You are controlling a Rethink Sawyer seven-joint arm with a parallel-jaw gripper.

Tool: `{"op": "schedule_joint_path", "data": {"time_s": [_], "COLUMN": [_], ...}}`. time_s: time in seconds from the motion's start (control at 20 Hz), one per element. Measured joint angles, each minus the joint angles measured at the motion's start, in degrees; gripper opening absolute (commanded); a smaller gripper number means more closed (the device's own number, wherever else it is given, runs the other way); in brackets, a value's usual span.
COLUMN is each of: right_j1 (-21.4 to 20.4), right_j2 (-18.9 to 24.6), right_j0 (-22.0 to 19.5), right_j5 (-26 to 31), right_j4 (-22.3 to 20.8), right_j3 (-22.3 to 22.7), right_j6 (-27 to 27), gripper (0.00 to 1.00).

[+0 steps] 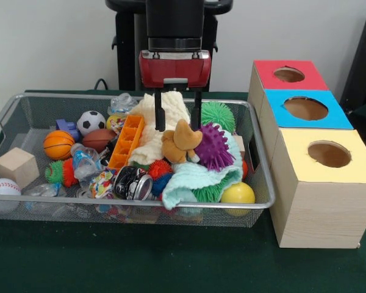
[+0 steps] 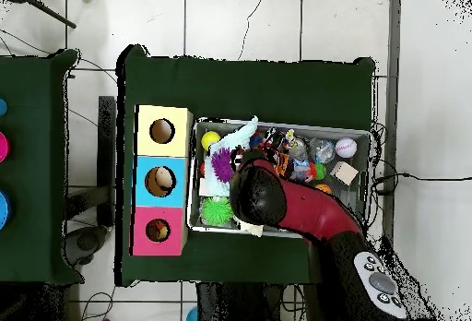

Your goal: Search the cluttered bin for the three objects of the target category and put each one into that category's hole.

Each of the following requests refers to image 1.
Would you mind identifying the white baseball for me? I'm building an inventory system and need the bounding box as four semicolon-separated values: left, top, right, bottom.
0;178;21;214

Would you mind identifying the black white soccer ball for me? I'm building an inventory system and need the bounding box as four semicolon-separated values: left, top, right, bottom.
76;110;107;137

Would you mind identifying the purple toy piece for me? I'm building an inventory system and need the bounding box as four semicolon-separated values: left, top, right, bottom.
55;118;82;142

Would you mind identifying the clear plastic water bottle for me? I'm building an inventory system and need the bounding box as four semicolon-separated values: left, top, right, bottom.
70;143;103;184

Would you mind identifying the black cable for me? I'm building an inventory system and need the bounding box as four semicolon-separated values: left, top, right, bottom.
93;78;110;91

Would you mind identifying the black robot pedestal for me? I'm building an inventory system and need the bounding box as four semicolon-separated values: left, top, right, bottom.
105;0;234;92

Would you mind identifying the cream knitted cloth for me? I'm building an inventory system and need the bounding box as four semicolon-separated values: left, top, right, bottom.
127;93;192;167

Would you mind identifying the clear mesh bin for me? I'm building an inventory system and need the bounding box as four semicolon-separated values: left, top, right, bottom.
0;93;277;228

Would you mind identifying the multicolour spiky caterpillar toy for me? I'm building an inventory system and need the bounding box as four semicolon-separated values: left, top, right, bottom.
148;160;174;199
45;158;79;187

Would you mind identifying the orange toy building brick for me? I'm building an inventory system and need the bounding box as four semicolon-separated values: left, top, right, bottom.
107;114;145;170

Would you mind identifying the wooden box with three holes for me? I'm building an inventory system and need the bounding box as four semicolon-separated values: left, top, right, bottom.
247;60;366;250

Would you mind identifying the tan plush toy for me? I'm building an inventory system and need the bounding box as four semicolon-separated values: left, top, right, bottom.
160;118;204;164

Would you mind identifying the small yellow printed ball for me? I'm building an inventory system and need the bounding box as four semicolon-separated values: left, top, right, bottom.
106;113;127;134

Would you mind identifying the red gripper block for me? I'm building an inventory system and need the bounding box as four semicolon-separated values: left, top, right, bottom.
139;48;213;132

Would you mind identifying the plain wooden block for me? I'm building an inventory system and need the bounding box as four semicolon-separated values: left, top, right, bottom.
0;147;40;189

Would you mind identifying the mint knitted cloth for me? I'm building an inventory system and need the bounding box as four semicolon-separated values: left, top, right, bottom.
162;131;244;211

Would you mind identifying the small orange basketball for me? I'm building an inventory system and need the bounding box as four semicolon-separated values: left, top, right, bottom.
43;130;76;161

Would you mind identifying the crushed black can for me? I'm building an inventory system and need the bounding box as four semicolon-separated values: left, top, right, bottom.
113;166;154;201

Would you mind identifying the black standing panel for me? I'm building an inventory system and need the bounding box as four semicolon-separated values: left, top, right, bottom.
338;5;366;106

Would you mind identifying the brown toy football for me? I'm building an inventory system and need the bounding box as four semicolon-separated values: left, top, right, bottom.
82;128;117;153

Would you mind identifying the green spiky ball with eyes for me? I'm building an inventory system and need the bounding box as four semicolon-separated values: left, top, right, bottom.
200;101;235;128

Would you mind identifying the purple spiky ball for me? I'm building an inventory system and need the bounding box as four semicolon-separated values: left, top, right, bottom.
196;122;235;172

